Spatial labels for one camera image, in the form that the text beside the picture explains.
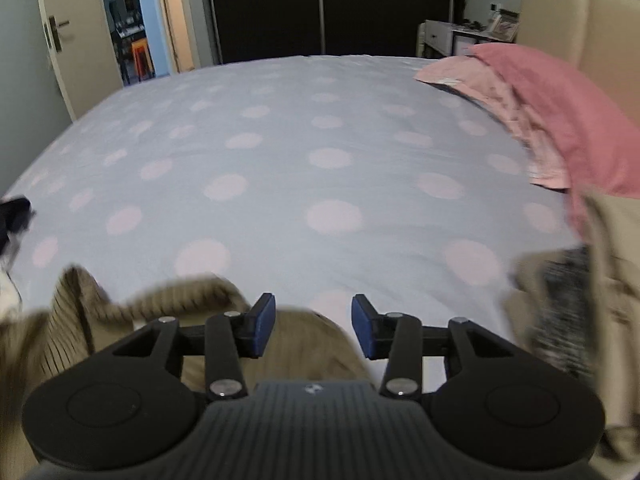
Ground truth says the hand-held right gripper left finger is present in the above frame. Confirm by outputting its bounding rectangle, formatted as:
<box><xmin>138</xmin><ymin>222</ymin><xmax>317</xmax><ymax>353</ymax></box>
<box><xmin>112</xmin><ymin>292</ymin><xmax>277</xmax><ymax>403</ymax></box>

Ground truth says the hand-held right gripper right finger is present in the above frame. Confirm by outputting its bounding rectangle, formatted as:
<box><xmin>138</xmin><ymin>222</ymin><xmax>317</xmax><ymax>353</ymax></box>
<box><xmin>351</xmin><ymin>294</ymin><xmax>516</xmax><ymax>402</ymax></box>

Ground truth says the tan striped shirt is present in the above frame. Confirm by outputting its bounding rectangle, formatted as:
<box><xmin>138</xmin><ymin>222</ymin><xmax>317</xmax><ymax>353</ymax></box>
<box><xmin>0</xmin><ymin>265</ymin><xmax>373</xmax><ymax>480</ymax></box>

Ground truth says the bed with polka dot sheet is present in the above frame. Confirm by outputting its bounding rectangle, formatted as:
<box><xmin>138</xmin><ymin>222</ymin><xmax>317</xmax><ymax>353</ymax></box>
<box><xmin>0</xmin><ymin>54</ymin><xmax>596</xmax><ymax>361</ymax></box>

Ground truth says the black and white patterned cloth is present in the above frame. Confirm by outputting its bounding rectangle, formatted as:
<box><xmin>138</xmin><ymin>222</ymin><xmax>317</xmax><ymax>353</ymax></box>
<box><xmin>529</xmin><ymin>246</ymin><xmax>597</xmax><ymax>377</ymax></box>

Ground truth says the beige cloth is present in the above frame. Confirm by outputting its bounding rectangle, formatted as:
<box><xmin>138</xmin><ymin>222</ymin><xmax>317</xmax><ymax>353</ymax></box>
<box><xmin>502</xmin><ymin>192</ymin><xmax>640</xmax><ymax>463</ymax></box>

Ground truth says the dark cloth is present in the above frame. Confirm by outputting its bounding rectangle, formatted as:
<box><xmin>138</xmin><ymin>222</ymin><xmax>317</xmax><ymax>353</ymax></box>
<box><xmin>0</xmin><ymin>196</ymin><xmax>37</xmax><ymax>263</ymax></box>

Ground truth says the orange stool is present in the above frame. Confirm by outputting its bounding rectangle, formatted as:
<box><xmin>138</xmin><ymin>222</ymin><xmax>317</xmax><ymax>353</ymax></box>
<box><xmin>131</xmin><ymin>39</ymin><xmax>153</xmax><ymax>80</ymax></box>

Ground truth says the white dresser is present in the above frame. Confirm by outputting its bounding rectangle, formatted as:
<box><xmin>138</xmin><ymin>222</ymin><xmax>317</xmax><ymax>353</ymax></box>
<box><xmin>416</xmin><ymin>19</ymin><xmax>518</xmax><ymax>59</ymax></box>

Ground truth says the dark wardrobe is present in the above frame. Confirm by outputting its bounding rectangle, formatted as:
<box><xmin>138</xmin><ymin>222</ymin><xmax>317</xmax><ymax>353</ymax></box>
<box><xmin>205</xmin><ymin>0</ymin><xmax>453</xmax><ymax>65</ymax></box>

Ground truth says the cream door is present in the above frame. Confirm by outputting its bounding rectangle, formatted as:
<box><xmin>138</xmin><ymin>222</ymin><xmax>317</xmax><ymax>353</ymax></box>
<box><xmin>34</xmin><ymin>0</ymin><xmax>127</xmax><ymax>122</ymax></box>

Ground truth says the beige padded headboard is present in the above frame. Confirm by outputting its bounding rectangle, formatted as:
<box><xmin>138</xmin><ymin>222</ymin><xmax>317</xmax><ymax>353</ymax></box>
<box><xmin>515</xmin><ymin>0</ymin><xmax>640</xmax><ymax>126</ymax></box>

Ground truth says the cream door frame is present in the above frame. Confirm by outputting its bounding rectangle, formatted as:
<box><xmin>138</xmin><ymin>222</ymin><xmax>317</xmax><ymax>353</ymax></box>
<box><xmin>156</xmin><ymin>0</ymin><xmax>197</xmax><ymax>75</ymax></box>

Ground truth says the picture frame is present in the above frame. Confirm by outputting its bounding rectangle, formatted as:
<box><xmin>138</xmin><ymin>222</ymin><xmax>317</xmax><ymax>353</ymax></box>
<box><xmin>487</xmin><ymin>9</ymin><xmax>521</xmax><ymax>42</ymax></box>

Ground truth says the metal door handle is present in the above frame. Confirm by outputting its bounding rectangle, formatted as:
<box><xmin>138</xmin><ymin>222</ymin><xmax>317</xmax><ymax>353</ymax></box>
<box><xmin>46</xmin><ymin>16</ymin><xmax>71</xmax><ymax>53</ymax></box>

